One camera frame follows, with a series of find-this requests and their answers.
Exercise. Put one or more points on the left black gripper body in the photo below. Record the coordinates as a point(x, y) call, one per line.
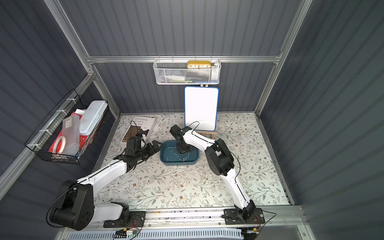
point(147, 150)

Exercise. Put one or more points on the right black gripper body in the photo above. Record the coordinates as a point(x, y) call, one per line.
point(183, 147)

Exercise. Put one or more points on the teal plastic storage tray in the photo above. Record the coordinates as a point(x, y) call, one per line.
point(170, 156)

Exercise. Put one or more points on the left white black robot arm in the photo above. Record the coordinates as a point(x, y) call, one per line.
point(74, 206)

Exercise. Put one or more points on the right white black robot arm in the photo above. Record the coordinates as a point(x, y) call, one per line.
point(221, 162)

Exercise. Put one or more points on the interior design trends book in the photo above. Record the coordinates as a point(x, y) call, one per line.
point(142, 125)

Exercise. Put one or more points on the wooden easel stand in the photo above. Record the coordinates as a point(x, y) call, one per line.
point(209, 134)

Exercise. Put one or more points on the floral patterned table mat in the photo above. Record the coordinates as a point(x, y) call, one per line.
point(153, 185)

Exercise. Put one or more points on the white plastic case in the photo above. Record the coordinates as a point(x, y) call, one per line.
point(92, 116)

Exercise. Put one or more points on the white marker pen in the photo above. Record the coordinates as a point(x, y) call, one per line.
point(177, 79)

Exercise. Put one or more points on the translucent plastic container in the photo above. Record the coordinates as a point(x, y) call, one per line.
point(70, 131)

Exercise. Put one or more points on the white tape roll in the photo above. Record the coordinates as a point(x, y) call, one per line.
point(59, 145)

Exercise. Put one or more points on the yellow clock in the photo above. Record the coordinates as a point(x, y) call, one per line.
point(199, 64)

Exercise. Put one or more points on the white board with blue frame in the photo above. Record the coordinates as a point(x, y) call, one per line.
point(201, 107)

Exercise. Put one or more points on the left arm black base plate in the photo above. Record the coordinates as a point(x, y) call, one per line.
point(133, 219)

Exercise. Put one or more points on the aluminium front rail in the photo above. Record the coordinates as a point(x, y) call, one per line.
point(212, 217)

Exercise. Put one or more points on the white wire mesh basket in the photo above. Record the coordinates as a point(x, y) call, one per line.
point(198, 76)

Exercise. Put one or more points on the black wire wall basket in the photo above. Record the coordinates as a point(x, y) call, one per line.
point(92, 149)

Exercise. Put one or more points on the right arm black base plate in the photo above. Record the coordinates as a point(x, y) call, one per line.
point(238, 217)

